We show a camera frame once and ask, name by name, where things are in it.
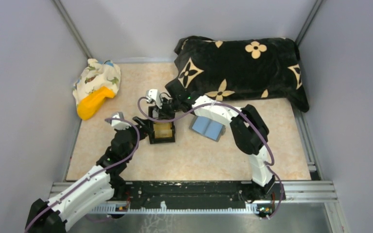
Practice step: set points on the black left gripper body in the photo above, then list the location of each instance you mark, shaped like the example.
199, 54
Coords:
144, 130

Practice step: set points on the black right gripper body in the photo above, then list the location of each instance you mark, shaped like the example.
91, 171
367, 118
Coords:
169, 108

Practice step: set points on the black compartment tray box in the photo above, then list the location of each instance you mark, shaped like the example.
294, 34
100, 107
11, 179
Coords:
162, 132

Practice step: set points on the grey card holder wallet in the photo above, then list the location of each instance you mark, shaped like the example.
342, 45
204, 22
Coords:
208, 128

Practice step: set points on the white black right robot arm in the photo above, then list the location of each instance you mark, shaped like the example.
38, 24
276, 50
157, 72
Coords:
250, 132

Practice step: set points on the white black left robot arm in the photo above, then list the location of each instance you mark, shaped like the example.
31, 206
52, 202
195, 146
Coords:
101, 183

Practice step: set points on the yellow cloth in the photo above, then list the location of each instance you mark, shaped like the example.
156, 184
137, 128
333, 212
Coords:
91, 104

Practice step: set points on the dinosaur print cloth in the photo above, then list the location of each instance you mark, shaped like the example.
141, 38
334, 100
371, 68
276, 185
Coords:
96, 76

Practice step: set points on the black floral pillow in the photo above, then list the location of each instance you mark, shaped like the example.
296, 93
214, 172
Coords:
253, 69

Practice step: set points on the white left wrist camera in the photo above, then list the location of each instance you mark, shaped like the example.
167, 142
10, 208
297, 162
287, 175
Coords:
117, 123

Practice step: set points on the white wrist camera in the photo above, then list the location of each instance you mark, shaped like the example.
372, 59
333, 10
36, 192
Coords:
153, 96
117, 123

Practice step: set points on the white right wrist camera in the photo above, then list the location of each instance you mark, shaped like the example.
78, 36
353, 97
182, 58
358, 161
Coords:
153, 96

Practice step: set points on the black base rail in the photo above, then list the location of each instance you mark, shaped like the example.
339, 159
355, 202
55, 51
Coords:
204, 195

